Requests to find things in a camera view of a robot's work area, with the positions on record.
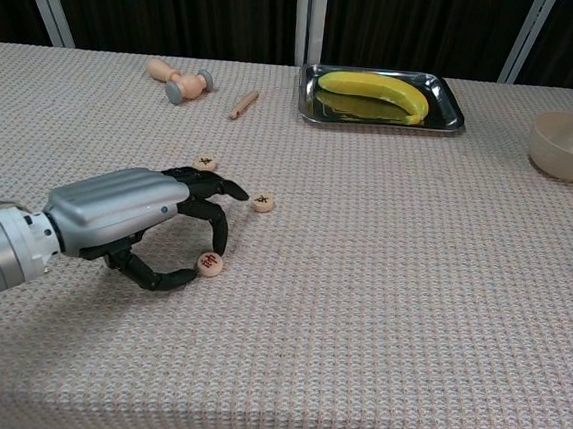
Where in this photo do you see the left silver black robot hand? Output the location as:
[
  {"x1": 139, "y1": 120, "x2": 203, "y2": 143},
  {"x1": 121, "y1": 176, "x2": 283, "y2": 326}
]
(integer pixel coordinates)
[{"x1": 37, "y1": 153, "x2": 253, "y2": 301}]

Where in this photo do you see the black-lettered wooden chess piece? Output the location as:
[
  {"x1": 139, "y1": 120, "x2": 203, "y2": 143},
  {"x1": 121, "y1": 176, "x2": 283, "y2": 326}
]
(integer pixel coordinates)
[
  {"x1": 193, "y1": 153, "x2": 219, "y2": 173},
  {"x1": 250, "y1": 191, "x2": 277, "y2": 215}
]

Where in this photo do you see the red-lettered wooden chess piece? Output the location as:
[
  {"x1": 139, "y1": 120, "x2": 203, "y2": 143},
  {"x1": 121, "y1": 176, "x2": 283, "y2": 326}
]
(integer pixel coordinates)
[{"x1": 195, "y1": 250, "x2": 226, "y2": 280}]

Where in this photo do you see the wooden toy hammer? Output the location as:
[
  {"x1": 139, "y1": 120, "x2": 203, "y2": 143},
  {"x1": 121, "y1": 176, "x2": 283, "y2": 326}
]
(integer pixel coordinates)
[{"x1": 143, "y1": 56, "x2": 219, "y2": 110}]

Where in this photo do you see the short wooden stick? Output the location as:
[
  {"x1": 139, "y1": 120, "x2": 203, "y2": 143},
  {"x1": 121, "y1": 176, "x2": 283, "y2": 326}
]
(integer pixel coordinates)
[{"x1": 227, "y1": 87, "x2": 261, "y2": 124}]

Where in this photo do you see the beige woven tablecloth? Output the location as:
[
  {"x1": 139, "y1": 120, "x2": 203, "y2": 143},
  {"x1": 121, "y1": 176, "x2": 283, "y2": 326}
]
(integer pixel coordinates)
[{"x1": 0, "y1": 38, "x2": 573, "y2": 429}]

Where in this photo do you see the yellow banana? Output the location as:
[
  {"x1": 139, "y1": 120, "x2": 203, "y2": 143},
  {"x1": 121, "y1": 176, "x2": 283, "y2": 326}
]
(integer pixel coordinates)
[{"x1": 313, "y1": 67, "x2": 433, "y2": 127}]

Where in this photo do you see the rectangular metal tray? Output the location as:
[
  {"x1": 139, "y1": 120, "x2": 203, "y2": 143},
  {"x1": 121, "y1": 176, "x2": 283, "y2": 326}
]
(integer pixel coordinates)
[{"x1": 294, "y1": 61, "x2": 470, "y2": 138}]

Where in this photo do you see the beige plastic bowl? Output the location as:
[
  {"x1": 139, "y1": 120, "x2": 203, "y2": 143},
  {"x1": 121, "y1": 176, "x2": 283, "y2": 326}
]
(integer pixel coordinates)
[{"x1": 524, "y1": 108, "x2": 573, "y2": 181}]

